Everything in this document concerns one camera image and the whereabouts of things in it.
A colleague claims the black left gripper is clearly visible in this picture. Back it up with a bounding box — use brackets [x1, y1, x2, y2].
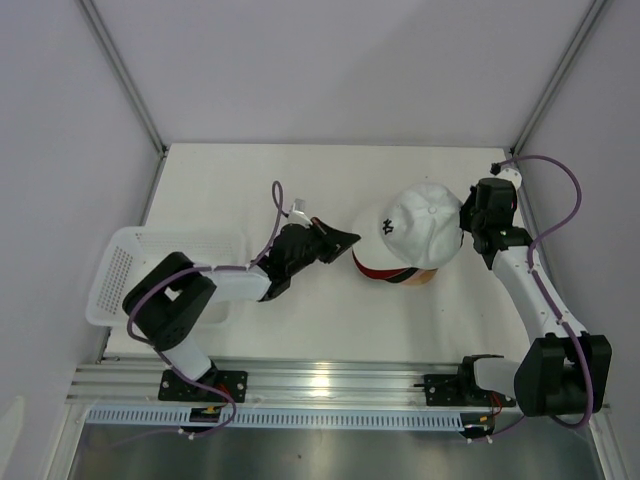
[287, 219, 358, 277]

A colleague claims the red cap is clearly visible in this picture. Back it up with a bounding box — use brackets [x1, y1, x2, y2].
[352, 254, 407, 280]

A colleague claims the white cap black logo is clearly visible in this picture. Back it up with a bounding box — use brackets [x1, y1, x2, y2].
[353, 182, 463, 270]

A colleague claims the dark green cap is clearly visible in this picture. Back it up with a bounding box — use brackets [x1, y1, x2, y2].
[385, 268, 415, 284]

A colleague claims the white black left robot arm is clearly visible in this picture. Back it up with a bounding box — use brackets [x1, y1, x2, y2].
[122, 217, 361, 401]

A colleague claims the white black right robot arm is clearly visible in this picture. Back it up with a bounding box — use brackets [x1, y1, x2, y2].
[455, 177, 612, 423]

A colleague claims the wooden hat stand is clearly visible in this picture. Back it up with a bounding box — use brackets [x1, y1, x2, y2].
[401, 269, 438, 286]

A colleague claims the white plastic bin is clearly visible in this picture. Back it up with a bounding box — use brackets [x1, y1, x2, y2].
[85, 226, 248, 328]

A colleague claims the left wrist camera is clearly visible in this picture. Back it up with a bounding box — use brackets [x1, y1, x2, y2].
[288, 198, 309, 224]

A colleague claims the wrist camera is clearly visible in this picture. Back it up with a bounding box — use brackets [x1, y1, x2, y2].
[288, 198, 309, 224]
[490, 163, 522, 191]

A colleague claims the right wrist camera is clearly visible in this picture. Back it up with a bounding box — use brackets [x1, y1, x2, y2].
[490, 163, 522, 191]

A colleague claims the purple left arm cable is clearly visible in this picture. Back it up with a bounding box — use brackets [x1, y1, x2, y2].
[107, 180, 284, 446]

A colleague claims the aluminium frame post right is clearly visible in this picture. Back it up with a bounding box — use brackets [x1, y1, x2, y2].
[509, 0, 613, 156]

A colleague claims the aluminium frame post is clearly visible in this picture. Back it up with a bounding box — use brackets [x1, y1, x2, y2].
[509, 0, 613, 156]
[75, 0, 167, 157]

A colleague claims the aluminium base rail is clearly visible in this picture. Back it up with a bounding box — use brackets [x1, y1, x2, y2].
[64, 355, 611, 416]

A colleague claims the black right mounting bracket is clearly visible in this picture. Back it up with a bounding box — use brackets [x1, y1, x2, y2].
[413, 374, 467, 407]

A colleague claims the white slotted cable duct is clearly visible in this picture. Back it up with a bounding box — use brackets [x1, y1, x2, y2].
[86, 406, 464, 432]

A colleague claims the aluminium frame post left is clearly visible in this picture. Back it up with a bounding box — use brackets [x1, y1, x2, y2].
[75, 0, 167, 157]

